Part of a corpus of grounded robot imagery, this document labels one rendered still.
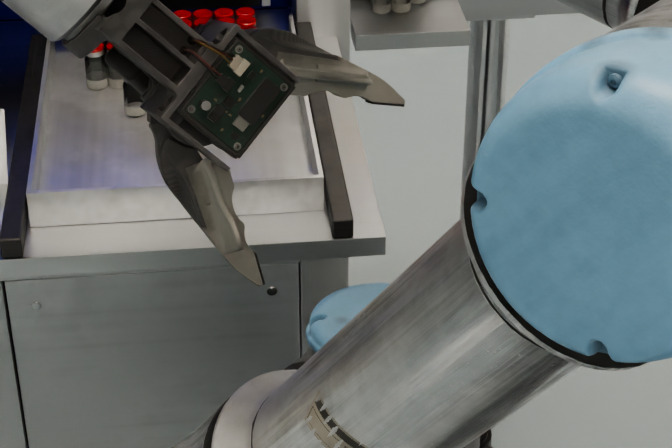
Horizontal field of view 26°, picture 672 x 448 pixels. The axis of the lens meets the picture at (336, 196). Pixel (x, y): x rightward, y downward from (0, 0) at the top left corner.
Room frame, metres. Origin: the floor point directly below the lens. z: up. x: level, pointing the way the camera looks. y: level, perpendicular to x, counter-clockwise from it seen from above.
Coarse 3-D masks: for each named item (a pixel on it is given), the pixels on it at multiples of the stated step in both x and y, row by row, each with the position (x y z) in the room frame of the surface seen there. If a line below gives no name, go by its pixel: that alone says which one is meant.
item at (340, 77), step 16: (288, 64) 0.82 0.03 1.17; (304, 64) 0.83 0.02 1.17; (320, 64) 0.83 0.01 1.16; (336, 64) 0.83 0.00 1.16; (352, 64) 0.84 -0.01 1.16; (304, 80) 0.82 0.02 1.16; (320, 80) 0.82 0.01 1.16; (336, 80) 0.81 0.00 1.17; (352, 80) 0.79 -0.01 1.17; (368, 80) 0.80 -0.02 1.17; (368, 96) 0.83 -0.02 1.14; (384, 96) 0.83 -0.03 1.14; (400, 96) 0.84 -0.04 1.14
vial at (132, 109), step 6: (126, 84) 1.27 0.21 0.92; (126, 90) 1.27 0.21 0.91; (132, 90) 1.27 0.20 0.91; (126, 96) 1.27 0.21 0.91; (132, 96) 1.26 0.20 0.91; (138, 96) 1.27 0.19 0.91; (126, 102) 1.27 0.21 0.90; (132, 102) 1.27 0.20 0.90; (138, 102) 1.27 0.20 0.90; (126, 108) 1.27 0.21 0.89; (132, 108) 1.27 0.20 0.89; (138, 108) 1.27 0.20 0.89; (132, 114) 1.27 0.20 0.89; (138, 114) 1.27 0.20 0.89
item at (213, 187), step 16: (208, 160) 0.77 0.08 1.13; (192, 176) 0.78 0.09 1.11; (208, 176) 0.77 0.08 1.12; (224, 176) 0.78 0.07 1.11; (208, 192) 0.77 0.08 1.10; (224, 192) 0.78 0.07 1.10; (208, 208) 0.77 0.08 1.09; (224, 208) 0.75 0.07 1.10; (208, 224) 0.77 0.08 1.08; (224, 224) 0.75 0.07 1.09; (240, 224) 0.78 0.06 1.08; (224, 240) 0.76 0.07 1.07; (240, 240) 0.73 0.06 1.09; (224, 256) 0.76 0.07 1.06; (240, 256) 0.77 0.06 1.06; (256, 256) 0.77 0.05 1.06; (240, 272) 0.76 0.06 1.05; (256, 272) 0.77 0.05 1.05
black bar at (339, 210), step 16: (304, 32) 1.42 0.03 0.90; (320, 96) 1.28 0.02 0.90; (320, 112) 1.24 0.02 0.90; (320, 128) 1.21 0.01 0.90; (320, 144) 1.18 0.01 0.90; (336, 144) 1.18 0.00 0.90; (336, 160) 1.15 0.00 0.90; (336, 176) 1.12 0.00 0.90; (336, 192) 1.10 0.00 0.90; (336, 208) 1.07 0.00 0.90; (336, 224) 1.05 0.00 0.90; (352, 224) 1.05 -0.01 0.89
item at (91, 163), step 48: (48, 48) 1.35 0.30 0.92; (48, 96) 1.29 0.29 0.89; (96, 96) 1.31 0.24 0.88; (48, 144) 1.21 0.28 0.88; (96, 144) 1.21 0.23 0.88; (144, 144) 1.21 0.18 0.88; (288, 144) 1.21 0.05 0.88; (48, 192) 1.07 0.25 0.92; (96, 192) 1.08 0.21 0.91; (144, 192) 1.08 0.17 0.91; (240, 192) 1.09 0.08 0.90; (288, 192) 1.10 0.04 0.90
